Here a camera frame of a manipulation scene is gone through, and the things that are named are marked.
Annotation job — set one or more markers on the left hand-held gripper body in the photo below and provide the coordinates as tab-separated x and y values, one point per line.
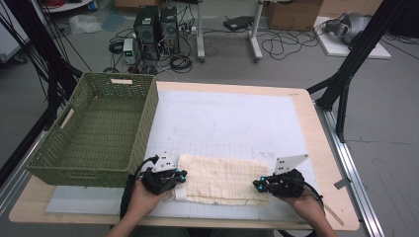
161	181

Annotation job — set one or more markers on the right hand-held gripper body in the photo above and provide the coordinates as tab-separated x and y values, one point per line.
286	184

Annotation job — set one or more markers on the cream cloth with flower print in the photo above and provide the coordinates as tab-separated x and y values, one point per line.
224	177

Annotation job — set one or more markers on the green woven basket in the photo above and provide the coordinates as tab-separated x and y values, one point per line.
108	125

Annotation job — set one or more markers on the person's left hand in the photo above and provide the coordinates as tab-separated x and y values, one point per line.
141	202

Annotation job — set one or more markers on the person's right hand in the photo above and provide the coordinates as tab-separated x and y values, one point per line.
309	207

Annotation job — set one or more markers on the grey tape piece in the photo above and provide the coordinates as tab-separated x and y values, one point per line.
341	183

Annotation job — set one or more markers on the person's dark grey clothing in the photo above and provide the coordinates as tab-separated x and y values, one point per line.
197	233

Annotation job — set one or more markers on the thin wooden stick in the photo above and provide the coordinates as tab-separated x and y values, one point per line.
334	215

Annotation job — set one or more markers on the white grid mat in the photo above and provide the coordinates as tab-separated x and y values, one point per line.
224	125

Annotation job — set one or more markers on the small white power supply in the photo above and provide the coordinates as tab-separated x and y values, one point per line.
128	49

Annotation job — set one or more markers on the black computer tower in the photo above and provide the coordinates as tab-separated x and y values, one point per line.
169	29
146	33

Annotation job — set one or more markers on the white desk leg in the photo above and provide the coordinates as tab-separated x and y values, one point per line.
255	33
200	29

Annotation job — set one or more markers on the white floor board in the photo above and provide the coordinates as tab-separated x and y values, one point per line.
339	49

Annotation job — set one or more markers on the flat black device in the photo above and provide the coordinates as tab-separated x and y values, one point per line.
238	23

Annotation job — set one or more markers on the brown cardboard box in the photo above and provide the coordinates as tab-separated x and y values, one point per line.
293	15

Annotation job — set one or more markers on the grey rounded device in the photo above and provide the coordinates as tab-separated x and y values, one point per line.
352	26

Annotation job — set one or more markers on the clear plastic bag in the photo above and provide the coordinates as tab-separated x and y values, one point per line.
85	23

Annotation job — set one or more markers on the large flat cardboard box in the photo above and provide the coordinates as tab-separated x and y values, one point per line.
349	6

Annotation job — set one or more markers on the white round table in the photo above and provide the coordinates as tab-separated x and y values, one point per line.
72	5

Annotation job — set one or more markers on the white cabinet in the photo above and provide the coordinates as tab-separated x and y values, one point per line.
10	39

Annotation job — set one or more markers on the aluminium rail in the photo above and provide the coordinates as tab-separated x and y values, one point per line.
349	164
15	184

